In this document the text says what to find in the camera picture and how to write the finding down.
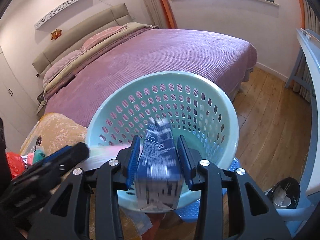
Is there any dark blue milk carton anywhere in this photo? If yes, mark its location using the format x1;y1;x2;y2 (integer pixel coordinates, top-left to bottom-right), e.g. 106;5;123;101
135;118;184;212

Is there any right orange striped curtain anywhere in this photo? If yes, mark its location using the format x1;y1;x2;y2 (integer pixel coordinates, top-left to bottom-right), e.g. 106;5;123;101
292;0;319;102

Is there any white wall shelf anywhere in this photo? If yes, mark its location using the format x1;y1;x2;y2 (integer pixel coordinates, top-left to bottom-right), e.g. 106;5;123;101
34;0;80;30

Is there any mint green plastic laundry basket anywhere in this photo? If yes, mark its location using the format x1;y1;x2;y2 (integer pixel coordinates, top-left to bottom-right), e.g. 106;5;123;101
86;72;239;216

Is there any folded beige quilt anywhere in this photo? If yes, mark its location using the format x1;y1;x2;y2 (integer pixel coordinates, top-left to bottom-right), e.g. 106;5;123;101
43;22;158;100

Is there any pink white tube package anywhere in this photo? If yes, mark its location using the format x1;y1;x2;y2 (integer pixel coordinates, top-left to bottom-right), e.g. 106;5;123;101
77;144;129;171

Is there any orange plush toy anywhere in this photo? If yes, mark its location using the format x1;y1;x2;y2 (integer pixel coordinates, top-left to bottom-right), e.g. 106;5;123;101
50;29;63;40

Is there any red plastic bag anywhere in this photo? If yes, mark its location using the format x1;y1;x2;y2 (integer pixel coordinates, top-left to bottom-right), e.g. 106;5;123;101
6;152;25;178

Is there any right pink pillow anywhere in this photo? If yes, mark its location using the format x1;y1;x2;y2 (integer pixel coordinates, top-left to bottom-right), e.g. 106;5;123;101
81;25;127;51

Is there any left pink pillow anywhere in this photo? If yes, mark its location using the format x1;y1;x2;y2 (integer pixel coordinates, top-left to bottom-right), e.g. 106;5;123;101
43;49;86;85

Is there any yellow brown plush blanket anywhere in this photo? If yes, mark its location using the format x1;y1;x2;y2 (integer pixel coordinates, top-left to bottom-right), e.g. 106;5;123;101
20;113;156;239

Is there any white desk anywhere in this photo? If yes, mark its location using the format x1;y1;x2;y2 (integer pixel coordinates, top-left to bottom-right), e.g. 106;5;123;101
274;28;320;230

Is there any beige nightstand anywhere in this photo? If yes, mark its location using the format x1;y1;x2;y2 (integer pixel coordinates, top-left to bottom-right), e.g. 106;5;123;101
36;91;47;118

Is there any pink pillow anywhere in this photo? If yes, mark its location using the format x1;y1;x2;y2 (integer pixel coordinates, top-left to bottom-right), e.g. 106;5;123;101
81;25;127;51
43;49;86;85

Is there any beige padded headboard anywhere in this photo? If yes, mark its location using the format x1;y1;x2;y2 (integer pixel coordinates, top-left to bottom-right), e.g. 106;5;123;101
33;3;133;75

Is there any teal tissue pack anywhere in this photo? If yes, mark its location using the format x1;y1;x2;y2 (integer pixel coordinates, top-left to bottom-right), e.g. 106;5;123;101
33;150;46;164

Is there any blue plastic stool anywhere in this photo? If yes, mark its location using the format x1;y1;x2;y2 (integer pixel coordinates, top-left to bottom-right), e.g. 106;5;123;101
173;156;242;223

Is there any white wardrobe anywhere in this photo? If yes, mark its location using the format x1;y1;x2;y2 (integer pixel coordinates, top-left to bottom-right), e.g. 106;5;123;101
0;53;39;153

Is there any purple bedspread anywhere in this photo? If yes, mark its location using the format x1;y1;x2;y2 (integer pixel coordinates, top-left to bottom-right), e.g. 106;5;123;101
46;29;258;127

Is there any black trash bin with bag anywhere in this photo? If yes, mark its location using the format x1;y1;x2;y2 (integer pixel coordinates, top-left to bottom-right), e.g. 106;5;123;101
264;177;300;209

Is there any beige orange curtain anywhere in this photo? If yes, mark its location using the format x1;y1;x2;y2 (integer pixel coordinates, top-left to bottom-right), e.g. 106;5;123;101
143;0;177;29

